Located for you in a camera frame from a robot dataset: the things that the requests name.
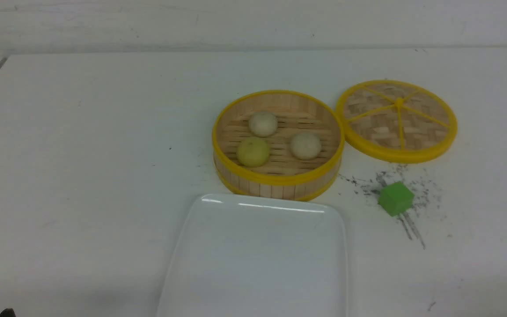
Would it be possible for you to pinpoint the yellow steamed bun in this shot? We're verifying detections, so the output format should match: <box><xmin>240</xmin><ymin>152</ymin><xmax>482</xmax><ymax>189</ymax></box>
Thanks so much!
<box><xmin>236</xmin><ymin>136</ymin><xmax>270</xmax><ymax>168</ymax></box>

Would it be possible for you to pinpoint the white steamed bun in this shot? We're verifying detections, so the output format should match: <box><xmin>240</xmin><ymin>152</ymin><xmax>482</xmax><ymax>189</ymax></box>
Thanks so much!
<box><xmin>248</xmin><ymin>111</ymin><xmax>278</xmax><ymax>138</ymax></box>
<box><xmin>289</xmin><ymin>132</ymin><xmax>322</xmax><ymax>160</ymax></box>

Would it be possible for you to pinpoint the white rectangular plate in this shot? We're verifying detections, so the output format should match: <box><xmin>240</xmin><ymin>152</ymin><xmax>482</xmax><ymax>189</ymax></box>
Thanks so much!
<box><xmin>156</xmin><ymin>193</ymin><xmax>349</xmax><ymax>317</ymax></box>

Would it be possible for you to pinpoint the bamboo steamer basket yellow rim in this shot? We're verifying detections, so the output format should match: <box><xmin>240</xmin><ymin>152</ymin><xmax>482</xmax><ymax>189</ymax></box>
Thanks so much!
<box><xmin>212</xmin><ymin>90</ymin><xmax>345</xmax><ymax>201</ymax></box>

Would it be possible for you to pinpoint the bamboo steamer lid yellow rim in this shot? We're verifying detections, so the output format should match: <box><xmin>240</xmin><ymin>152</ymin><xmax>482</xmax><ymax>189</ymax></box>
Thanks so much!
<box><xmin>336</xmin><ymin>80</ymin><xmax>458</xmax><ymax>164</ymax></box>

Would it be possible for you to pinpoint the green cube block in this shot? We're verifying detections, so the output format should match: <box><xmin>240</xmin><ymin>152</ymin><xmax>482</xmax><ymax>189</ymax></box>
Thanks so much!
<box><xmin>378</xmin><ymin>182</ymin><xmax>415</xmax><ymax>217</ymax></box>

